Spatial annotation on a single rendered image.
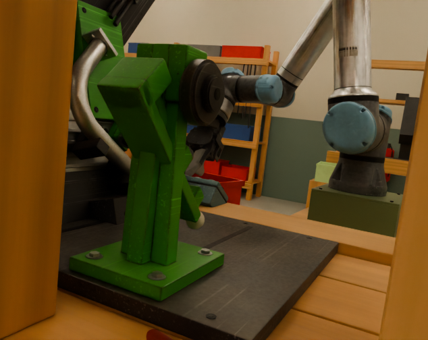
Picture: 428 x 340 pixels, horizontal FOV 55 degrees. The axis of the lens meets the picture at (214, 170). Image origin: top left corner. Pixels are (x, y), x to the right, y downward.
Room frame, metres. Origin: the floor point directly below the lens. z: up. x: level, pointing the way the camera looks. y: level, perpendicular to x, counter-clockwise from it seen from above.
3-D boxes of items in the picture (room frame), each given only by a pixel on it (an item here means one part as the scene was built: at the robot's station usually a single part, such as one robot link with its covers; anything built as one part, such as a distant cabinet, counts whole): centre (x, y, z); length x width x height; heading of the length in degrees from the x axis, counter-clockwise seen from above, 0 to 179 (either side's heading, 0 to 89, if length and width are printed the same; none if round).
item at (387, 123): (1.11, -0.39, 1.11); 0.13 x 0.12 x 0.14; 148
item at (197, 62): (0.48, 0.02, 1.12); 0.07 x 0.03 x 0.08; 153
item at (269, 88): (1.16, -0.11, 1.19); 0.11 x 0.11 x 0.08; 58
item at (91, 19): (0.80, 0.25, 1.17); 0.13 x 0.12 x 0.20; 63
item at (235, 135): (6.71, 0.71, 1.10); 3.01 x 0.55 x 2.20; 65
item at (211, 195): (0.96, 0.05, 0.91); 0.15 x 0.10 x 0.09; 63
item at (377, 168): (1.12, -0.39, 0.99); 0.15 x 0.15 x 0.10
